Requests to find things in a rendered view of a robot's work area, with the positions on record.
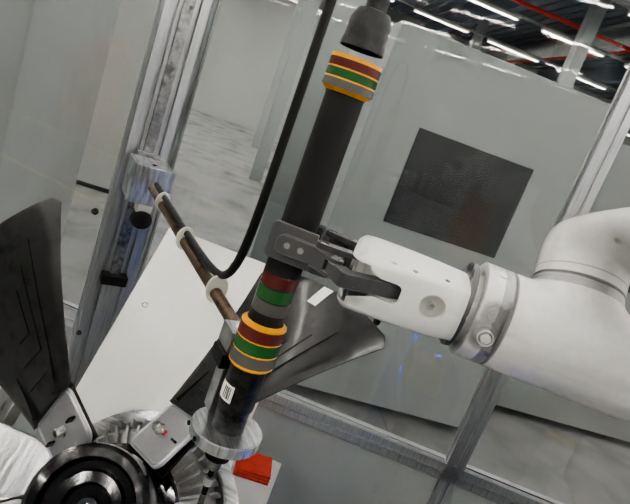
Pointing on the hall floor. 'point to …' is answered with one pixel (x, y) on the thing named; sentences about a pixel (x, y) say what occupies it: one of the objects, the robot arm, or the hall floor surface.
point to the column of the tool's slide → (98, 318)
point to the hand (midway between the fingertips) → (295, 239)
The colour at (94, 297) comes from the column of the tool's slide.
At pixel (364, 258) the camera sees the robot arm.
